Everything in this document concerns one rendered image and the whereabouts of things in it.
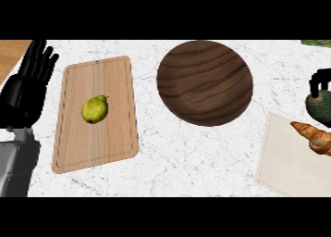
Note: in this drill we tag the brown croissant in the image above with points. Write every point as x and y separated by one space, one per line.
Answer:
320 139

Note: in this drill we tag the green patterned object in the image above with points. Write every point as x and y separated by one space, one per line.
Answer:
322 42

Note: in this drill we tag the dark wooden bowl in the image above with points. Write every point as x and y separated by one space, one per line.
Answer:
204 83

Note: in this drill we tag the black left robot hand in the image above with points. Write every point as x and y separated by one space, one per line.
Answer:
22 92

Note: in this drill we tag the wooden cutting board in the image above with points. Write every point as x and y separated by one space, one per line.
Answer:
97 114

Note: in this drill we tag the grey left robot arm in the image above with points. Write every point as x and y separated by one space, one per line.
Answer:
9 163

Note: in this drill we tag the green pear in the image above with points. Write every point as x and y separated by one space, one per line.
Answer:
94 109

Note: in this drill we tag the beige placemat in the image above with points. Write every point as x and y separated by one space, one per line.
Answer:
295 160

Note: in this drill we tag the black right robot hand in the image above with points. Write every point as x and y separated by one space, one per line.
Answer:
324 78

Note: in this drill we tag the dark green squash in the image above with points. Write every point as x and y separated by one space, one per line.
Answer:
323 106

